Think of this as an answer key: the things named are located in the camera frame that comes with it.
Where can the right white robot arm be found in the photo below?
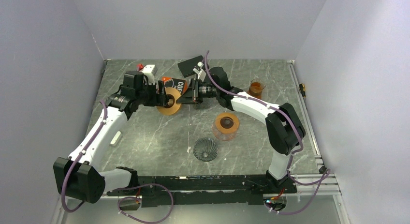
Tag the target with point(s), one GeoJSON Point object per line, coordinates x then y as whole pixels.
{"type": "Point", "coordinates": [284, 128]}

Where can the black box rear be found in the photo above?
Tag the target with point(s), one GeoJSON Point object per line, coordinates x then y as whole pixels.
{"type": "Point", "coordinates": [186, 67]}

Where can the yellow black screwdriver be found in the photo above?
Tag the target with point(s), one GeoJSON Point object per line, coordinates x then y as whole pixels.
{"type": "Point", "coordinates": [302, 90]}

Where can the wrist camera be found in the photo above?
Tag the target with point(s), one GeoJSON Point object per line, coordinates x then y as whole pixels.
{"type": "Point", "coordinates": [201, 73]}
{"type": "Point", "coordinates": [149, 71]}

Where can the pink dripper with wooden ring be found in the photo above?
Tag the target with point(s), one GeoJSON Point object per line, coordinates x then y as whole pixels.
{"type": "Point", "coordinates": [225, 126]}

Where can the orange coffee filter box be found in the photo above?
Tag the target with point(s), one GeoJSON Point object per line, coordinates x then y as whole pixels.
{"type": "Point", "coordinates": [171, 82]}

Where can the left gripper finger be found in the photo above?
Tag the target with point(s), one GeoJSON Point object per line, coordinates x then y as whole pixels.
{"type": "Point", "coordinates": [161, 96]}
{"type": "Point", "coordinates": [167, 104]}

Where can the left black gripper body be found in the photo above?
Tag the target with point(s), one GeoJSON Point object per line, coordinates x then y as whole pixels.
{"type": "Point", "coordinates": [147, 96]}

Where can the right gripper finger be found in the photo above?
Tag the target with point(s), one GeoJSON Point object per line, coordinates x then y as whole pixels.
{"type": "Point", "coordinates": [185, 85]}
{"type": "Point", "coordinates": [186, 98]}

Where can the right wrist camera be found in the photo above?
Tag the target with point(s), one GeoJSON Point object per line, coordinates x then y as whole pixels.
{"type": "Point", "coordinates": [201, 73]}

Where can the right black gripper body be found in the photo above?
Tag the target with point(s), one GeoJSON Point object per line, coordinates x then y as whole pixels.
{"type": "Point", "coordinates": [205, 91]}

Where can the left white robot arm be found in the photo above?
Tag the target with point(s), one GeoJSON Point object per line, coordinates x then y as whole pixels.
{"type": "Point", "coordinates": [78, 176]}

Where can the clear glass ribbed dripper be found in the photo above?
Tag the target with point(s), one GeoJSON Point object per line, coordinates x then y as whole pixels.
{"type": "Point", "coordinates": [205, 149]}

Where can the black base frame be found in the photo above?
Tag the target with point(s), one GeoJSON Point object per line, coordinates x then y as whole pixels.
{"type": "Point", "coordinates": [213, 189]}

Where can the orange glass cup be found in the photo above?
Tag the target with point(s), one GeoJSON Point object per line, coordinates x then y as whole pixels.
{"type": "Point", "coordinates": [256, 88]}

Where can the white small block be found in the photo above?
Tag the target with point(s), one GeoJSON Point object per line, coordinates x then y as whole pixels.
{"type": "Point", "coordinates": [115, 140]}

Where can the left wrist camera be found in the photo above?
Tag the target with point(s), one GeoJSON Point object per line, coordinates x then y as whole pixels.
{"type": "Point", "coordinates": [149, 71]}

